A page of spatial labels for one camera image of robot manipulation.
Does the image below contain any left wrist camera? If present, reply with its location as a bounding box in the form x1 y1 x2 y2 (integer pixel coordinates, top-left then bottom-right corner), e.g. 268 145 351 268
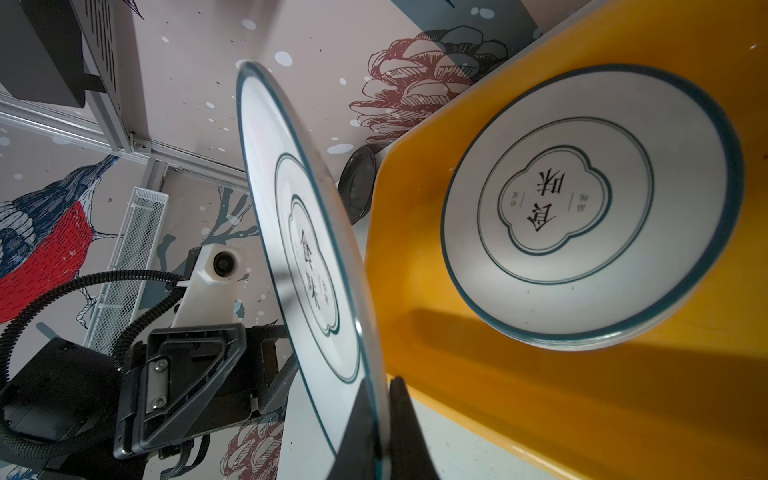
171 244 245 328

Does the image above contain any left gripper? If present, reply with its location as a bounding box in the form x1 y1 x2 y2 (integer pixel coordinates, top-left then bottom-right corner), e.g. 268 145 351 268
114 324 297 459

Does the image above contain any white plate green motif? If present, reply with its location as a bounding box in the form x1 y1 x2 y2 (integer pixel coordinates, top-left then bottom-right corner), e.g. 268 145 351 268
236 62 391 479

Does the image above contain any yellow plastic bin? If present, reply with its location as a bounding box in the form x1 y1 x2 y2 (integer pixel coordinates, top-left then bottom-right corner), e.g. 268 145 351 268
366 1 767 479

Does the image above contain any black hanging basket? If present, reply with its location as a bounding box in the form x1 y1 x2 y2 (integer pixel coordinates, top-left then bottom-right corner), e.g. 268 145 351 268
1 0 120 108

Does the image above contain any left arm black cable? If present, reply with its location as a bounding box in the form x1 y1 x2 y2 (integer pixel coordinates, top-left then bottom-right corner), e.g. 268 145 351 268
0 269 187 463

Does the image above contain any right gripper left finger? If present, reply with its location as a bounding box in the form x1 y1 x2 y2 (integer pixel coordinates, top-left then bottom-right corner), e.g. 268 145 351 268
327 383 377 480

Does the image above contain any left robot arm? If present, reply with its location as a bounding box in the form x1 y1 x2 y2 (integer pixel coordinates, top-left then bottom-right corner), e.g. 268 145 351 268
1 324 298 479

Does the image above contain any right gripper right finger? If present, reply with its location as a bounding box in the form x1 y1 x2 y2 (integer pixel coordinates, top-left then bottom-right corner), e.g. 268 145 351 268
389 377 439 480

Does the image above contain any small black plate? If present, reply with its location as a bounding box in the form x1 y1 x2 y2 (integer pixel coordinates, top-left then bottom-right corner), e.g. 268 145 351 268
337 146 378 225

